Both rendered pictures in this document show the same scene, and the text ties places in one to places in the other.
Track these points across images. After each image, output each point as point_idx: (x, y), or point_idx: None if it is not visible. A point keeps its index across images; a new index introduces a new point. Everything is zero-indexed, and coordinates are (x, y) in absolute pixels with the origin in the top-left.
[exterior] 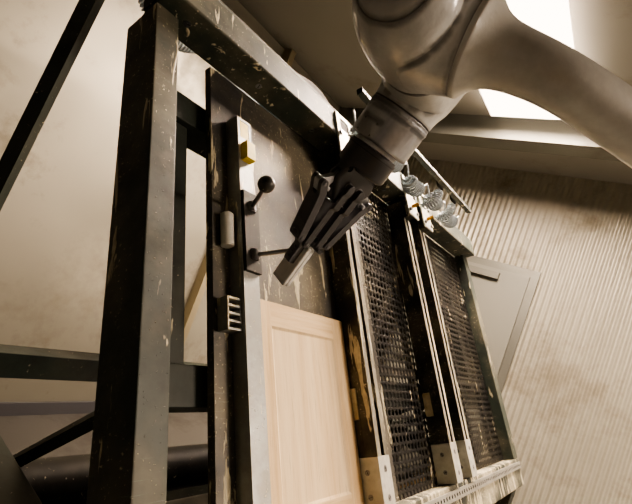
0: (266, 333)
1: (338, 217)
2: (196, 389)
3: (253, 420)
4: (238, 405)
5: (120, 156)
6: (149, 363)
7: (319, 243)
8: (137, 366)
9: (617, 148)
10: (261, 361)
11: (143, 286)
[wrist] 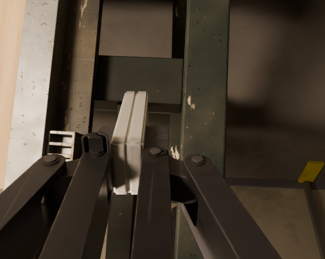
0: None
1: (76, 255)
2: (107, 73)
3: (50, 12)
4: (61, 40)
5: None
6: (213, 75)
7: (103, 163)
8: (227, 72)
9: None
10: (20, 86)
11: (223, 166)
